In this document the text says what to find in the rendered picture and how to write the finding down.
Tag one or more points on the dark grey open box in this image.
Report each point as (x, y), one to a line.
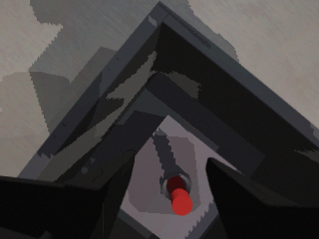
(167, 67)

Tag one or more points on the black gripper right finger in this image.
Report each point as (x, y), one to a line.
(248, 210)

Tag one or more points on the red peg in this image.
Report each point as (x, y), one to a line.
(180, 199)

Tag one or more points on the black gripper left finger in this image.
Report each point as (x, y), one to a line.
(84, 207)

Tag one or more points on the grey square plate with hole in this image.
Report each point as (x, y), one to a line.
(171, 150)

